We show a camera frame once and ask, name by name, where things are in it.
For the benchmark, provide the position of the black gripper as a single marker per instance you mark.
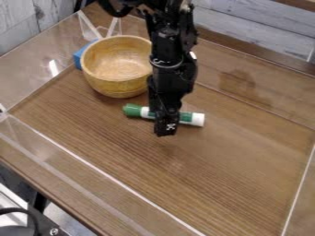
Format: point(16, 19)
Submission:
point(168, 85)

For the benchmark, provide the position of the green Expo marker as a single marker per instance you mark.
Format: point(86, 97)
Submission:
point(189, 118)

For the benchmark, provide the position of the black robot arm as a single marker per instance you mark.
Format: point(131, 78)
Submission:
point(172, 36)

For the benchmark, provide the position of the brown wooden bowl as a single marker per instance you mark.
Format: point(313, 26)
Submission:
point(116, 66)

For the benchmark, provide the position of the blue block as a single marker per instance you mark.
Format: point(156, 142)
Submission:
point(77, 54)

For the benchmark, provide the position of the clear acrylic stand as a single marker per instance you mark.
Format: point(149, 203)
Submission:
point(97, 32)

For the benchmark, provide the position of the black metal bracket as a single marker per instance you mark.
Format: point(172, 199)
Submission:
point(44, 225)

